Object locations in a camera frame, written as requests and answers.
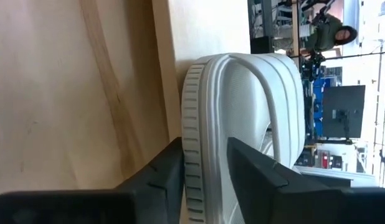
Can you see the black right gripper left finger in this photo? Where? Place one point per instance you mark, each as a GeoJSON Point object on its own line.
{"type": "Point", "coordinates": [86, 208]}

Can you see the black monitor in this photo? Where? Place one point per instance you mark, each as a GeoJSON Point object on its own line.
{"type": "Point", "coordinates": [342, 102]}

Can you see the person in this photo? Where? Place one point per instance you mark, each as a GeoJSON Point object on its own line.
{"type": "Point", "coordinates": [326, 35]}

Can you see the black box cabinet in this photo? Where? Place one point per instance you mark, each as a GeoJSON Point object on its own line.
{"type": "Point", "coordinates": [261, 45]}

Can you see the grey rubber slide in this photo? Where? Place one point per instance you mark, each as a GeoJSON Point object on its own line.
{"type": "Point", "coordinates": [242, 102]}

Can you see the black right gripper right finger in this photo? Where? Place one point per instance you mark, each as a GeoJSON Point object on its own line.
{"type": "Point", "coordinates": [304, 205]}

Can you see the black counter white top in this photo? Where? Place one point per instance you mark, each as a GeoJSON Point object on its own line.
{"type": "Point", "coordinates": [329, 182]}

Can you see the wooden top desk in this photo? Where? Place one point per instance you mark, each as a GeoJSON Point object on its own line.
{"type": "Point", "coordinates": [295, 31]}

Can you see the blue storage bins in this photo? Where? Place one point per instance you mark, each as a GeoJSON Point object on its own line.
{"type": "Point", "coordinates": [318, 93]}

